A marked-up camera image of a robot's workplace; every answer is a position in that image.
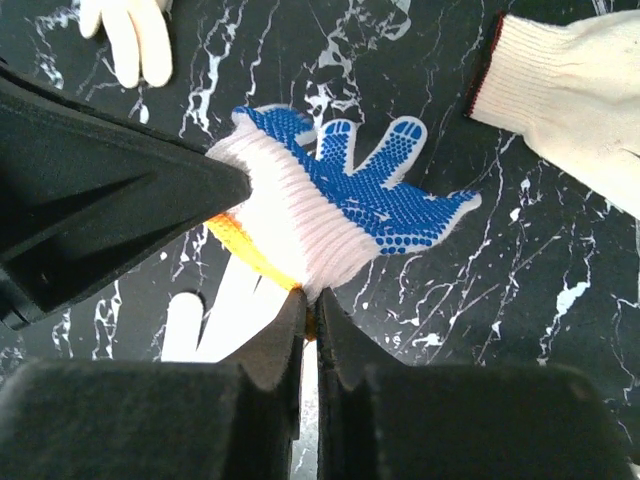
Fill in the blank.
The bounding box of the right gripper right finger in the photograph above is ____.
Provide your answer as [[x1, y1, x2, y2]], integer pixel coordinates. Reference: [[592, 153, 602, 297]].
[[316, 291, 633, 479]]

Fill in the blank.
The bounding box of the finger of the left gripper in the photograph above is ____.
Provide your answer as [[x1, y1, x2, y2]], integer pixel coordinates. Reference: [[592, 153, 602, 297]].
[[1, 67, 250, 330]]

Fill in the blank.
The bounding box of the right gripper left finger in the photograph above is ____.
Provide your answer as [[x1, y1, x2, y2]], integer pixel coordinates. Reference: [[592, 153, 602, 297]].
[[1, 290, 306, 479]]

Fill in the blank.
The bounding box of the blue dotted glove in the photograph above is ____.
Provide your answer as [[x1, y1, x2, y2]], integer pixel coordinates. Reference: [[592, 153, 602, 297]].
[[159, 252, 294, 364], [207, 104, 481, 302]]

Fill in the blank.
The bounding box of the cream glove back left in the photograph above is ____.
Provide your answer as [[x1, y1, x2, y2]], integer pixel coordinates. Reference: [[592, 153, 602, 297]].
[[79, 0, 173, 88]]

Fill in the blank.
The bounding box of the cream glove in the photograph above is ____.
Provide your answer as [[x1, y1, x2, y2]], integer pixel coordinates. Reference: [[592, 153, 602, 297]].
[[79, 0, 173, 88], [466, 10, 639, 217]]

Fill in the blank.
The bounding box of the cream glove back right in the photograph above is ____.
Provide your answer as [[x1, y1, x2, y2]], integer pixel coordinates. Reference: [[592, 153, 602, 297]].
[[466, 10, 639, 217]]

